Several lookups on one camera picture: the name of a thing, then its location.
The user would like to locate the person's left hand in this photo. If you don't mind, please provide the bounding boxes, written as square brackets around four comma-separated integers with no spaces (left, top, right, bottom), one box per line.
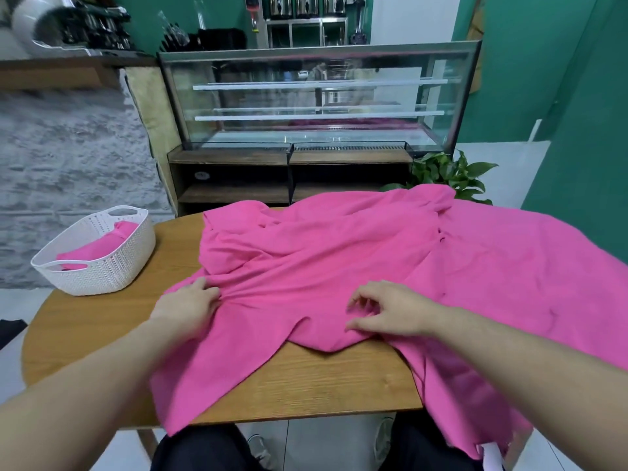
[149,277,222,339]

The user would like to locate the person's right hand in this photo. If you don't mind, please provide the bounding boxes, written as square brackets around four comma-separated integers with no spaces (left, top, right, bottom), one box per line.
[345,281,442,338]

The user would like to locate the large pink garment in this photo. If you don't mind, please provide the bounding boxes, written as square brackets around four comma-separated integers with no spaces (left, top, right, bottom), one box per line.
[149,183,628,462]

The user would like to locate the person's left forearm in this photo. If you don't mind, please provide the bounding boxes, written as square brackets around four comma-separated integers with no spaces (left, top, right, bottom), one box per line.
[0,313,173,471]

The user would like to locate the person's right forearm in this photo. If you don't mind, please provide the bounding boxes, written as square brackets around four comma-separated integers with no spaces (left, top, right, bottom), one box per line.
[432,305,628,471]

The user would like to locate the white woven plastic basket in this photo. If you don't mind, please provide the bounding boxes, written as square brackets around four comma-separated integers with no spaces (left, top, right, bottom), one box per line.
[30,205,157,297]

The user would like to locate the person's right grey shoe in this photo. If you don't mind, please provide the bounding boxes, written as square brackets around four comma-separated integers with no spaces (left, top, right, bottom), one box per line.
[373,416,396,467]

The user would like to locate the person's grey shoe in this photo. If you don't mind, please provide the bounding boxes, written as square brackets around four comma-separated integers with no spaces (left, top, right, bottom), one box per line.
[373,416,396,467]
[246,433,271,471]

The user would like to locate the folded pink cloth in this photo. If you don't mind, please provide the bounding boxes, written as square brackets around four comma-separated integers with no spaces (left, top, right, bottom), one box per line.
[56,220,139,271]

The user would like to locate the dark wooden shelf cabinet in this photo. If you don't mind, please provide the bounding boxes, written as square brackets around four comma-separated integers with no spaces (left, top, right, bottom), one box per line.
[167,144,416,217]

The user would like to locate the person's dark trousers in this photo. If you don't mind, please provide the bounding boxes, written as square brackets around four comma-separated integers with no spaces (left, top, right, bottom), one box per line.
[149,411,487,471]

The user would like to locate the person's left grey shoe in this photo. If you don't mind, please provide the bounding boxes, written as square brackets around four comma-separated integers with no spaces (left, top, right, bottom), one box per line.
[246,433,271,471]

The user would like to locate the wooden table leg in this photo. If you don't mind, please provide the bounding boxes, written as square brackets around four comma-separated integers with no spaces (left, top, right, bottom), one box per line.
[136,428,161,462]

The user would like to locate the green leafy plant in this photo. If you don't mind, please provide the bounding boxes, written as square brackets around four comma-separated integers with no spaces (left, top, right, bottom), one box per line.
[380,150,499,206]

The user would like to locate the beige side panel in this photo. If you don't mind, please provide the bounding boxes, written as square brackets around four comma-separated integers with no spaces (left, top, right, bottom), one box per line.
[124,66,183,212]

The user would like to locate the black object on floor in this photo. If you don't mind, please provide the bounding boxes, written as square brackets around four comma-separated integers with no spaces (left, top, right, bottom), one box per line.
[0,319,28,352]

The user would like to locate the glass display case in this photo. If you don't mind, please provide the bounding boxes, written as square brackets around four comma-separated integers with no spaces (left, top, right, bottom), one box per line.
[157,40,483,155]

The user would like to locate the black box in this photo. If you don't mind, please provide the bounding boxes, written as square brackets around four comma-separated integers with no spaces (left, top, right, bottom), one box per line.
[198,27,247,52]

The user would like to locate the clear drinking glasses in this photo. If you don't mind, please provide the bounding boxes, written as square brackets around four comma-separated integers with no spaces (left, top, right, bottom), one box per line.
[157,9,191,50]

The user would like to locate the wooden counter ledge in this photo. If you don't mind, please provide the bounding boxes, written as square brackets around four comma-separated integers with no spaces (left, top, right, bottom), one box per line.
[0,54,159,92]

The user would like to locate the pile of dark kitchen utensils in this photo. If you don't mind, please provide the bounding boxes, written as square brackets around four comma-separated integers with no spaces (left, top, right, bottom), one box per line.
[61,2,134,51]

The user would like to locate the metal rack with steel containers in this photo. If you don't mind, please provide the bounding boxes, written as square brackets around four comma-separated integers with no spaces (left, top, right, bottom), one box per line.
[264,0,352,49]

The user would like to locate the black blender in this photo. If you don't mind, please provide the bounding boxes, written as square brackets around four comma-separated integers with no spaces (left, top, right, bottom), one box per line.
[349,0,369,45]

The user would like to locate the white round bowl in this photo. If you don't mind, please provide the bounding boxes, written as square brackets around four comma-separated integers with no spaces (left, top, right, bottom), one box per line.
[10,0,75,48]

